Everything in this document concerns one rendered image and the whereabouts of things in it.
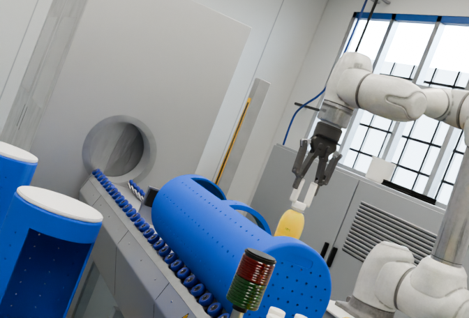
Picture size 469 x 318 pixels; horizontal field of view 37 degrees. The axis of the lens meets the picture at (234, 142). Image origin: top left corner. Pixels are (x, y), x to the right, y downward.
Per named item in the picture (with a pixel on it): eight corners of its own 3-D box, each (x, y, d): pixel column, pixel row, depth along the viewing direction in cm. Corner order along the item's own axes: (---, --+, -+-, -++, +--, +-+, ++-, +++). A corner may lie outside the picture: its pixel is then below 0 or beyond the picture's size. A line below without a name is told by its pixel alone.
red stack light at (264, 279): (259, 277, 134) (266, 258, 134) (273, 289, 129) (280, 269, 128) (230, 268, 132) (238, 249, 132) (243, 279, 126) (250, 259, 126)
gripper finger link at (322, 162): (320, 144, 198) (324, 144, 198) (312, 183, 199) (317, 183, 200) (326, 146, 194) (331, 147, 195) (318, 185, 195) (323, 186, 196)
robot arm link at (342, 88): (313, 95, 195) (350, 107, 186) (334, 43, 195) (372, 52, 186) (335, 106, 203) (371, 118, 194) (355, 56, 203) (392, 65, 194)
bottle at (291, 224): (264, 263, 201) (288, 202, 201) (287, 273, 199) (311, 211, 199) (259, 265, 194) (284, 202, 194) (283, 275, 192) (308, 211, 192)
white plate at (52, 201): (-2, 182, 214) (-3, 185, 214) (65, 217, 202) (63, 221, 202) (57, 189, 239) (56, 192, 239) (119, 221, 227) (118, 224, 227)
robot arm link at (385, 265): (367, 295, 253) (388, 238, 253) (410, 316, 241) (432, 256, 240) (342, 291, 242) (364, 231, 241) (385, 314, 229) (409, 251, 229)
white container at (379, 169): (377, 183, 448) (386, 161, 448) (393, 188, 434) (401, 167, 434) (359, 175, 441) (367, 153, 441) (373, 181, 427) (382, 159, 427)
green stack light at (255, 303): (249, 301, 135) (259, 277, 134) (262, 314, 129) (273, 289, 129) (220, 293, 132) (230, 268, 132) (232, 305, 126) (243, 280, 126)
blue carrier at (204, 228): (205, 255, 273) (234, 187, 272) (308, 356, 192) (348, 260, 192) (139, 233, 262) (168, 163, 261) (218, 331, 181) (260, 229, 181)
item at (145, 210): (155, 225, 306) (169, 192, 306) (158, 227, 303) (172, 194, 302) (135, 218, 303) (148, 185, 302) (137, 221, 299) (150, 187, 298)
